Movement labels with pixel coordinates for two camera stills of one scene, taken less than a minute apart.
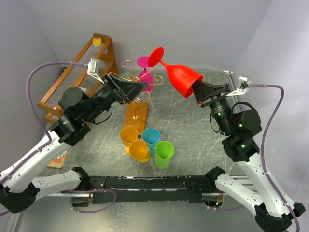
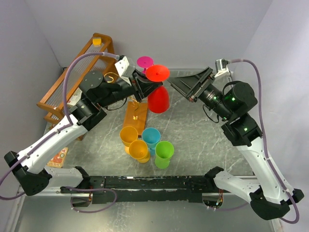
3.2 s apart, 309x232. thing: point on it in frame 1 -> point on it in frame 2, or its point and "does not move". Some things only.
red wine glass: [182, 77] -> [158, 101]
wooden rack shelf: [100, 48] does not move
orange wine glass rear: [128, 134] does not move
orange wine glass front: [138, 150] does not move
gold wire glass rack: [136, 113] does not move
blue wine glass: [151, 136] does not move
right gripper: [204, 89] -> [192, 86]
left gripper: [126, 91] -> [142, 85]
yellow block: [97, 42] does not move
